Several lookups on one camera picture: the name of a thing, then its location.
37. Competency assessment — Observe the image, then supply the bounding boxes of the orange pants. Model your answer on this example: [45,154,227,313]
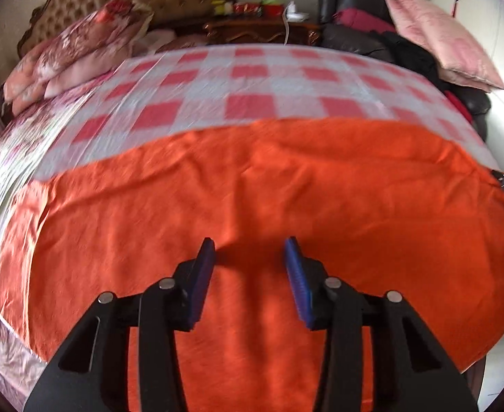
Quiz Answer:
[0,118,504,411]

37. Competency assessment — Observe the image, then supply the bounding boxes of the pink satin pillow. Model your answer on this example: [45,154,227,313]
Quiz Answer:
[385,0,504,93]

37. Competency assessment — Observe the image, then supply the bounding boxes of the red white checkered plastic sheet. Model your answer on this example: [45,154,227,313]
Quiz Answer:
[34,45,497,181]

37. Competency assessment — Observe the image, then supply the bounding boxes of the floral pink bedsheet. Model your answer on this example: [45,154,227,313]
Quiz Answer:
[0,72,112,411]

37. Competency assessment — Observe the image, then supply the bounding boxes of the magenta cushion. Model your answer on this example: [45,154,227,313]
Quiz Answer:
[334,8,396,34]

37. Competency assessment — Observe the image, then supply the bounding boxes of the dark wooden nightstand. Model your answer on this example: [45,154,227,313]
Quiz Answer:
[203,19,321,47]

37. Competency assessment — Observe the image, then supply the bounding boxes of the floral pink folded quilt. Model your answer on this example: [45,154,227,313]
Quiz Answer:
[3,0,153,116]

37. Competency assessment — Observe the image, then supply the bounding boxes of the black leather sofa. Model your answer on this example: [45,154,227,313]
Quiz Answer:
[318,0,491,140]

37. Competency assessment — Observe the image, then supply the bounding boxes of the red box on nightstand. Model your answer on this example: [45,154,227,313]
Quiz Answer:
[261,4,285,20]

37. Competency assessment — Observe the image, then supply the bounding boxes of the white charger with cable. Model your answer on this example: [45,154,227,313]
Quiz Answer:
[282,1,310,46]

